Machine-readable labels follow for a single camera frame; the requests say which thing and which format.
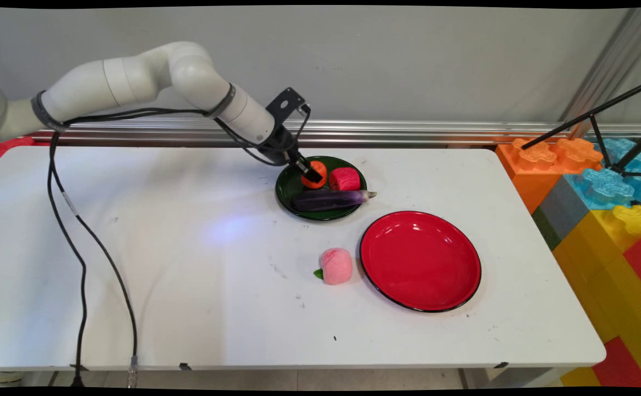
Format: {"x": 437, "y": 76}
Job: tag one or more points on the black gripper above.
{"x": 280, "y": 144}

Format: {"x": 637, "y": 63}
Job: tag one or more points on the orange toy fruit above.
{"x": 320, "y": 168}

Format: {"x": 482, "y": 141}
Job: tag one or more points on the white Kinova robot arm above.
{"x": 144, "y": 77}

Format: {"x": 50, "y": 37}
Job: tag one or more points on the dark green plate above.
{"x": 290, "y": 195}

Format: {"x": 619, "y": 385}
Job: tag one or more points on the purple toy eggplant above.
{"x": 328, "y": 200}

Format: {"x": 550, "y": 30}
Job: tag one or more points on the red toy apple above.
{"x": 345, "y": 179}

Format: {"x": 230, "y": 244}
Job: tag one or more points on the pink toy peach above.
{"x": 337, "y": 267}

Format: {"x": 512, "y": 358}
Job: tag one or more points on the red plate black rim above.
{"x": 420, "y": 261}

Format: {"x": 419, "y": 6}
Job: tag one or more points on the orange giant building block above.
{"x": 535, "y": 170}

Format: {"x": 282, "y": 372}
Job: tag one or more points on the grey giant building block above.
{"x": 565, "y": 212}

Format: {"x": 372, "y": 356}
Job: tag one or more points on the black tripod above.
{"x": 595, "y": 114}

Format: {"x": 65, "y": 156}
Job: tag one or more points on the blue giant building block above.
{"x": 606, "y": 187}

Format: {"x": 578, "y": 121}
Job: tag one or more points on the red cloth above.
{"x": 4, "y": 149}

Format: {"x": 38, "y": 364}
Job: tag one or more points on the yellow giant building block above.
{"x": 606, "y": 275}

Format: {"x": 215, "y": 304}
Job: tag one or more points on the aluminium rail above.
{"x": 408, "y": 132}

